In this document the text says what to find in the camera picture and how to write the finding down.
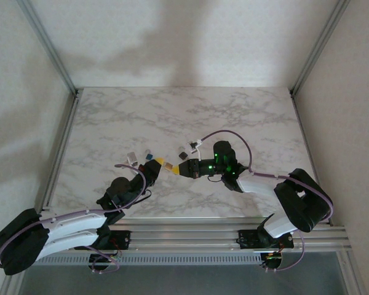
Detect aluminium front mounting rails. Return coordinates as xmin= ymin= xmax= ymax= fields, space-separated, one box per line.
xmin=15 ymin=216 xmax=351 ymax=254

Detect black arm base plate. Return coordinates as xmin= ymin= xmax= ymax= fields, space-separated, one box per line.
xmin=238 ymin=229 xmax=295 ymax=250
xmin=109 ymin=230 xmax=132 ymax=250

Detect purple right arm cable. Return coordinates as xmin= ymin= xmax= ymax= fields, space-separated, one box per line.
xmin=198 ymin=130 xmax=333 ymax=273

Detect aluminium side rail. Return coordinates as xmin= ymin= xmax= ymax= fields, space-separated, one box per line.
xmin=38 ymin=90 xmax=81 ymax=219

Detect aluminium frame post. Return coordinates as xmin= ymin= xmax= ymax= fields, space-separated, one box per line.
xmin=18 ymin=0 xmax=79 ymax=96
xmin=290 ymin=0 xmax=351 ymax=95

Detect grey slotted cable duct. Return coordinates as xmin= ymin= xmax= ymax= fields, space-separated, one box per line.
xmin=36 ymin=253 xmax=262 ymax=266

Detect small controller board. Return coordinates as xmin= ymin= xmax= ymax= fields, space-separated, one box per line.
xmin=89 ymin=252 xmax=121 ymax=269
xmin=263 ymin=252 xmax=284 ymax=268

